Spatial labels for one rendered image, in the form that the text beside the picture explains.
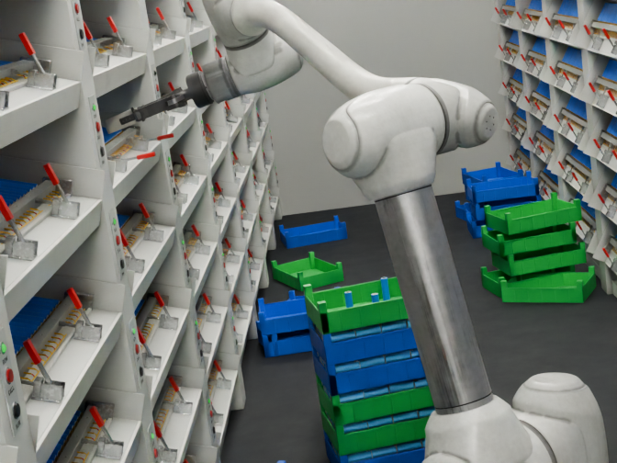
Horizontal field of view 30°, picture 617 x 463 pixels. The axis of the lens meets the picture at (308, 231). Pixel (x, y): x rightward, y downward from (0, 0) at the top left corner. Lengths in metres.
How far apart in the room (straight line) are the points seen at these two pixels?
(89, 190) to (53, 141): 0.10
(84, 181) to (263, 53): 0.59
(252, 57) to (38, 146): 0.60
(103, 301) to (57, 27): 0.47
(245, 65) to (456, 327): 0.79
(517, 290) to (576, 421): 2.23
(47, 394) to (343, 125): 0.64
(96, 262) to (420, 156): 0.58
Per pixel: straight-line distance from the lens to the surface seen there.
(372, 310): 2.84
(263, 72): 2.43
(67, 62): 1.97
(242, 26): 2.34
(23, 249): 1.58
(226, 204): 3.92
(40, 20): 1.98
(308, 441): 3.26
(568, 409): 2.05
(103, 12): 2.67
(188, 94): 2.46
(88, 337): 1.87
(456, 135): 2.00
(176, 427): 2.57
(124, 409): 2.09
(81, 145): 1.98
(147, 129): 2.67
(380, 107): 1.89
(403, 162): 1.89
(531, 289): 4.25
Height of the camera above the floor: 1.25
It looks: 12 degrees down
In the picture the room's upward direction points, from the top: 8 degrees counter-clockwise
